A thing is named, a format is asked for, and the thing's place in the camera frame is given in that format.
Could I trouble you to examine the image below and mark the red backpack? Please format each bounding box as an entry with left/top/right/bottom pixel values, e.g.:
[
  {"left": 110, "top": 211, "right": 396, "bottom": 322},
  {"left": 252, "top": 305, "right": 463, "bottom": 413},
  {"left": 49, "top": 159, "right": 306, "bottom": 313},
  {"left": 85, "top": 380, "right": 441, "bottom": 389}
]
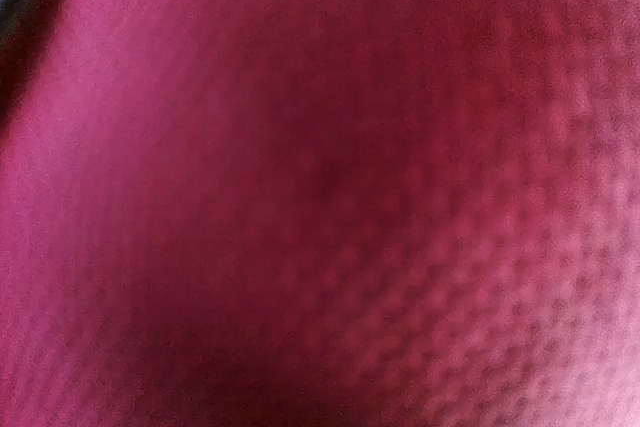
[{"left": 1, "top": 0, "right": 639, "bottom": 426}]

